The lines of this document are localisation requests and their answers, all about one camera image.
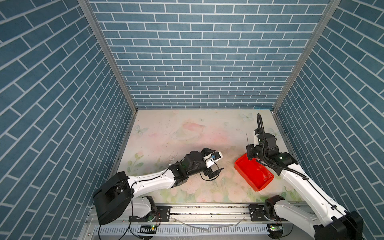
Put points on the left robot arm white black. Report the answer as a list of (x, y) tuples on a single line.
[(123, 194)]

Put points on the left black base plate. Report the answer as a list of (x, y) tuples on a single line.
[(149, 214)]

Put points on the red plastic bin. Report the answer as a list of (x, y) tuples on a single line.
[(254, 173)]

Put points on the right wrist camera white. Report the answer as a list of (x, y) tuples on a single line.
[(256, 140)]

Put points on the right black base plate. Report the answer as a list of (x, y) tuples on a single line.
[(257, 214)]

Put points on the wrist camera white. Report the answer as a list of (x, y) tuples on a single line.
[(212, 158), (256, 140)]

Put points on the white perforated cable tray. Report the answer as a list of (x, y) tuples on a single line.
[(182, 230)]

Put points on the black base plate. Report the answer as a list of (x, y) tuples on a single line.
[(257, 214), (149, 214)]

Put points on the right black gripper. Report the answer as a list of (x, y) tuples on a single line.
[(249, 150)]

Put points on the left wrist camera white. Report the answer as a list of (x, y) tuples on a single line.
[(212, 158)]

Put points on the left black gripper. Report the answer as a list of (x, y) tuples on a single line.
[(212, 175)]

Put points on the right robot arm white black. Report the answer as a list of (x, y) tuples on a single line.
[(329, 220)]

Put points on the aluminium mounting rail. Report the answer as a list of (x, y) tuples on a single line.
[(201, 214)]

